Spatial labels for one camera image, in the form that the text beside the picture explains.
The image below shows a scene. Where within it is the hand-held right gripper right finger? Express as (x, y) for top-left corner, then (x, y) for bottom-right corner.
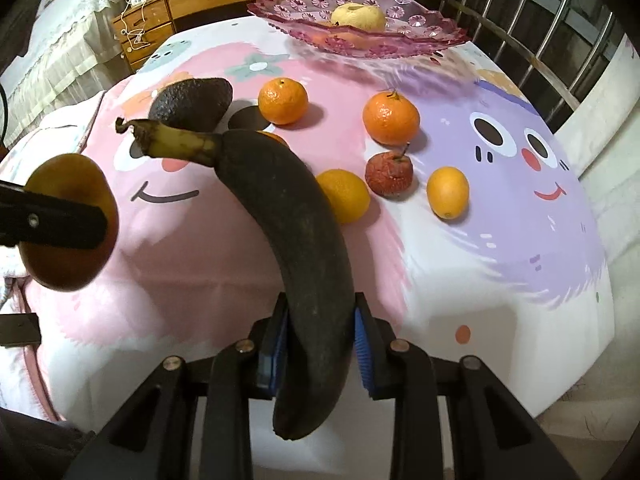
(352, 292), (581, 480)

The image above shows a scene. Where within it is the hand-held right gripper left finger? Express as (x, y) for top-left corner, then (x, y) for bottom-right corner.
(65, 292), (292, 480)

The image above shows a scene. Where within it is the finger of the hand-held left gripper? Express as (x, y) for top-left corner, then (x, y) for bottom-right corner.
(0, 182), (109, 251)

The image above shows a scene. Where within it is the red yellow apple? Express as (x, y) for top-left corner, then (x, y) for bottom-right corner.
(19, 154), (120, 292)

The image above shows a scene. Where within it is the blackened overripe banana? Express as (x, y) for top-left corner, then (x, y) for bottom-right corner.
(116, 117), (357, 440)

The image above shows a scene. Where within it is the dark avocado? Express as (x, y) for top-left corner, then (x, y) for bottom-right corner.
(149, 77), (234, 133)

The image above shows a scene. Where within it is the shrivelled small red apple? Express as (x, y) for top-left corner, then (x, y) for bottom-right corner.
(364, 142), (415, 197)

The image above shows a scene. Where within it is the small oval orange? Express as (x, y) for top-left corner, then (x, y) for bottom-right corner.
(426, 166), (471, 220)

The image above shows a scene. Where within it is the large orange with stem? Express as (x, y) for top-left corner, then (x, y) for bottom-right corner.
(362, 89), (421, 147)

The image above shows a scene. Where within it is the pink glass fruit plate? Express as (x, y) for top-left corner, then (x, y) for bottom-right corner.
(246, 0), (471, 61)

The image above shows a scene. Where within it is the dark cloth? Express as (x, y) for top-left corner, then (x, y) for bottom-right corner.
(0, 407), (96, 480)

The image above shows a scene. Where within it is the cartoon printed tablecloth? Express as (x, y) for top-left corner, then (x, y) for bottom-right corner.
(37, 15), (616, 423)

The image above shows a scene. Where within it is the bed with white lace cover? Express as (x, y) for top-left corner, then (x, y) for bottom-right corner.
(0, 0), (126, 128)

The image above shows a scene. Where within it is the wooden desk with drawers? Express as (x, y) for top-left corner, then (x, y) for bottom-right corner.
(112, 0), (346, 73)

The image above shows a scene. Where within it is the metal railing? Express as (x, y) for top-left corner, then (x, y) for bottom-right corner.
(440, 0), (632, 131)

